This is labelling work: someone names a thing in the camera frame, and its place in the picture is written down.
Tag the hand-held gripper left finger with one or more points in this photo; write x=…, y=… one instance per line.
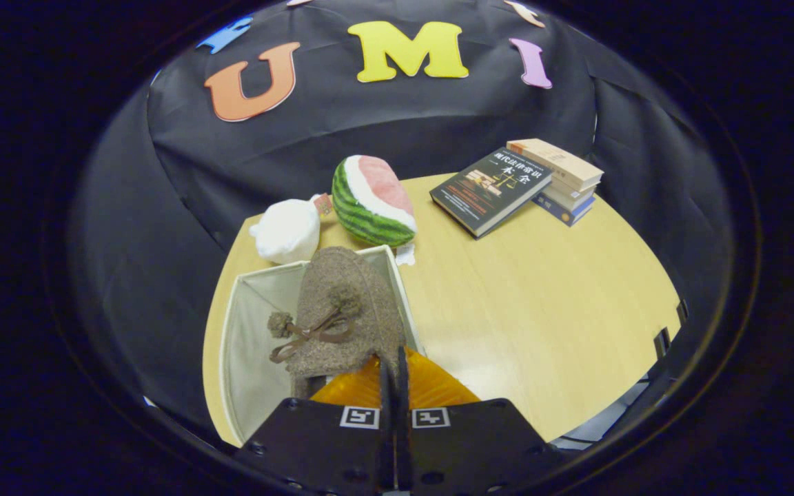
x=321, y=448

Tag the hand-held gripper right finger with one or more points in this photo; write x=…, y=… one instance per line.
x=473, y=448

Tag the grey fabric storage box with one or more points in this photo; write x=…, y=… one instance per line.
x=252, y=358

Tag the brown fuzzy shoe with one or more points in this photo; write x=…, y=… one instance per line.
x=342, y=282

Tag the black table edge clamp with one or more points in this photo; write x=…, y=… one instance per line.
x=682, y=311
x=662, y=343

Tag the white plush toy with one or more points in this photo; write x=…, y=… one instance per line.
x=290, y=231

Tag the watermelon slice plush toy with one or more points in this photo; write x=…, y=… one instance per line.
x=369, y=200

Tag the blue paperback book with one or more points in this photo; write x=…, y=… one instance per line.
x=566, y=210

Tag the black cover book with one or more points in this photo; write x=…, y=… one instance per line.
x=486, y=193

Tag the white paperback book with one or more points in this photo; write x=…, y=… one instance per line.
x=576, y=196

